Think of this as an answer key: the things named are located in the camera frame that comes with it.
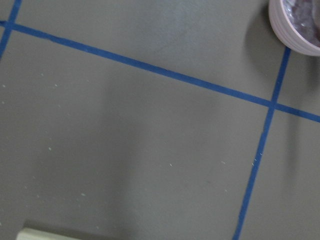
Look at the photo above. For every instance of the white bear serving tray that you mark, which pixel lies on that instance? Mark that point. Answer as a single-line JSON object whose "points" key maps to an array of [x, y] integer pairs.
{"points": [[33, 234]]}

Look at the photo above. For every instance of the pink ribbed bowl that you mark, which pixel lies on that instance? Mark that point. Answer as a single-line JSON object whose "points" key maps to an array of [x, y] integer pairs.
{"points": [[285, 31]]}

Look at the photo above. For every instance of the foil wrapper in bowl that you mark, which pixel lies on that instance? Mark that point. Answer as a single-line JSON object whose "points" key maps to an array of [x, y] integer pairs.
{"points": [[304, 15]]}

